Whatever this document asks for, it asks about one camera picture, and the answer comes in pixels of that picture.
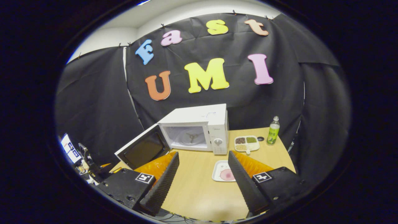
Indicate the black backdrop cloth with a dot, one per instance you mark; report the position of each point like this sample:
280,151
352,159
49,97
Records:
248,102

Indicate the white papers with blue labels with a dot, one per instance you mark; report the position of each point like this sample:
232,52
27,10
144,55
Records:
70,149

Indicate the pink meat slice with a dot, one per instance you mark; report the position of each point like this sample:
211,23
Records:
226,174

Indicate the white square food plate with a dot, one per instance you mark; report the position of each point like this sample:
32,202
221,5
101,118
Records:
219,169

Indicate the green label drink bottle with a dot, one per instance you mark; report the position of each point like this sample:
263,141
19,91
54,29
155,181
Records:
273,133

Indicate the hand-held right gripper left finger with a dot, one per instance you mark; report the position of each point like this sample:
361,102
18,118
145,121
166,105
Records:
161,186

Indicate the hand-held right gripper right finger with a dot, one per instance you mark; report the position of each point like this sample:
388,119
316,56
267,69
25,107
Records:
245,186

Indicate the white microwave oven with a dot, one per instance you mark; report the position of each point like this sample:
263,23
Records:
214,124

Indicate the white divided tray with grains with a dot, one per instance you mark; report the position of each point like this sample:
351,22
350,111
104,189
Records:
255,146

